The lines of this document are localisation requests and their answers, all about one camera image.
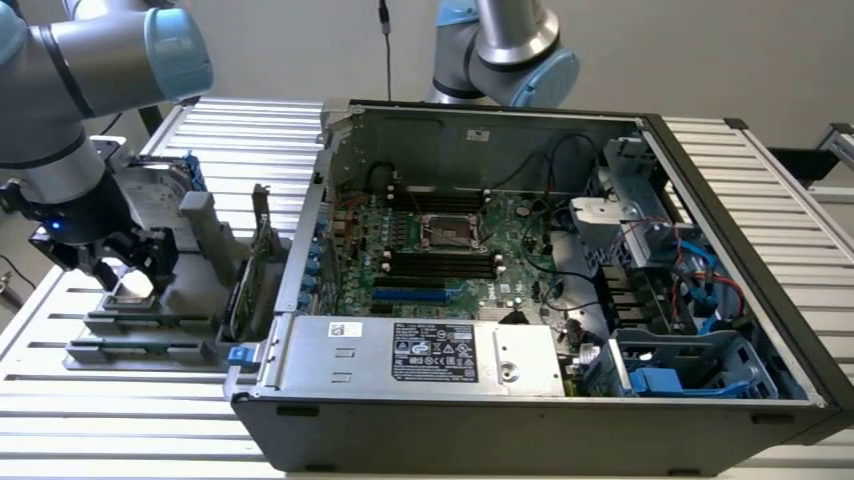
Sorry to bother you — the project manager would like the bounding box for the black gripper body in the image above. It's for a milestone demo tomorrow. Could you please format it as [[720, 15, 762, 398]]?
[[17, 172, 145, 251]]

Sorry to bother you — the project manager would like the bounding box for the CPU socket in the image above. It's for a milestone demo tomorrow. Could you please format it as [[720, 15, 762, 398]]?
[[407, 212, 487, 252]]

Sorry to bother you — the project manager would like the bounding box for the grey parts rack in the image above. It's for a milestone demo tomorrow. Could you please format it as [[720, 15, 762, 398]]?
[[61, 189, 295, 372]]

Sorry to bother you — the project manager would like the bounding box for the hard disk drive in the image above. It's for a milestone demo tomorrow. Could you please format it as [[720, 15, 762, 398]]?
[[117, 155, 205, 224]]

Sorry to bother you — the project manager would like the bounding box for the graphics card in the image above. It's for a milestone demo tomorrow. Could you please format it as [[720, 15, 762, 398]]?
[[224, 183, 285, 344]]

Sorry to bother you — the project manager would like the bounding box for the blue expansion slot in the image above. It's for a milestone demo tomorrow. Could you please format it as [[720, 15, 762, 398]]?
[[371, 287, 449, 305]]

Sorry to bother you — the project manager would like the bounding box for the silver power supply unit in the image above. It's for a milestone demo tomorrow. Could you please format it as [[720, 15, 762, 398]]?
[[273, 314, 569, 400]]

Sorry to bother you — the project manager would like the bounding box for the black RAM slot bank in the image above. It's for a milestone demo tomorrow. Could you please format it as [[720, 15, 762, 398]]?
[[383, 249, 503, 281], [384, 183, 492, 214]]

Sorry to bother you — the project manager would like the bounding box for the green motherboard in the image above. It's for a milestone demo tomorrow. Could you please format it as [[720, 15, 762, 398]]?
[[317, 192, 575, 324]]

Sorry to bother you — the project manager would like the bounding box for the black open PC case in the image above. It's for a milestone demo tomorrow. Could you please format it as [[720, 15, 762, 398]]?
[[228, 98, 847, 474]]

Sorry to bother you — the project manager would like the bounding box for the metal disk bay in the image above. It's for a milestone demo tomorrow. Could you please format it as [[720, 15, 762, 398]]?
[[565, 137, 712, 269]]

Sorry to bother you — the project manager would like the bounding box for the grey drive cage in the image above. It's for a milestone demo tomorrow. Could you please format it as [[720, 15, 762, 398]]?
[[603, 327, 780, 400]]

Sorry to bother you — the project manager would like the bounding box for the thin black cable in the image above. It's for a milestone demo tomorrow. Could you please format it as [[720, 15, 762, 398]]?
[[0, 254, 38, 304]]

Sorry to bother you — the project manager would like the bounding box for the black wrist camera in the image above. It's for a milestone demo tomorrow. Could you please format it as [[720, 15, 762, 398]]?
[[0, 178, 34, 217]]

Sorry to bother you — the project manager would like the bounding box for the black hanging cable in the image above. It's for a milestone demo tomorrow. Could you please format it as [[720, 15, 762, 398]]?
[[377, 0, 393, 100]]

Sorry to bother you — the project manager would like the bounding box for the blue wire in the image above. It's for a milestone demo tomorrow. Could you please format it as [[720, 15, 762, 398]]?
[[676, 237, 735, 334]]

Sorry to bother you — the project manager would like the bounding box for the red wire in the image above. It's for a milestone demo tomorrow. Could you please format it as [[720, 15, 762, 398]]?
[[672, 244, 747, 326]]

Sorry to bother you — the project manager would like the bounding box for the aluminium frame beside table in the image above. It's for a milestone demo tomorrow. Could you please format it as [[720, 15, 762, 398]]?
[[766, 122, 854, 194]]

